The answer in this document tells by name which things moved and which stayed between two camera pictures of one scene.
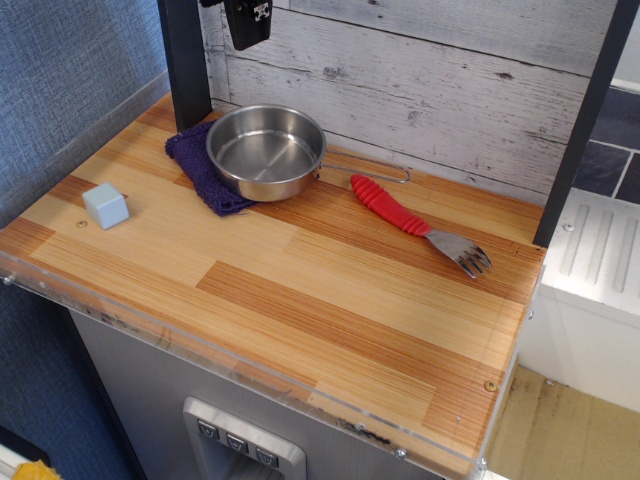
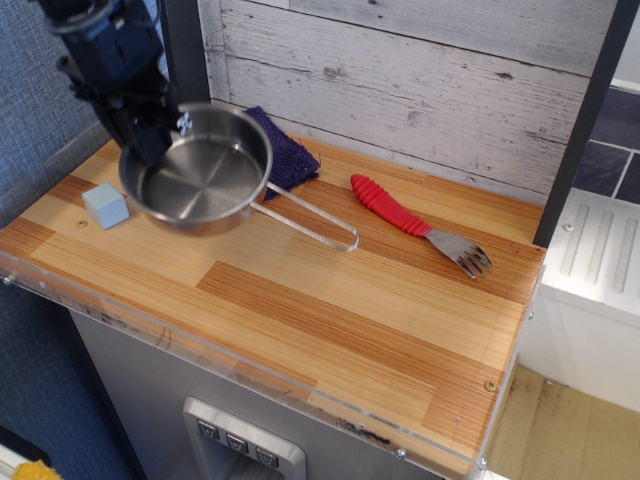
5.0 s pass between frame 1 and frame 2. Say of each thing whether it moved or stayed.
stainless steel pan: moved
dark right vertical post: stayed
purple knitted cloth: moved
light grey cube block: stayed
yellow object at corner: stayed
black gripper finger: moved
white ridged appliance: stayed
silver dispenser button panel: stayed
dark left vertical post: stayed
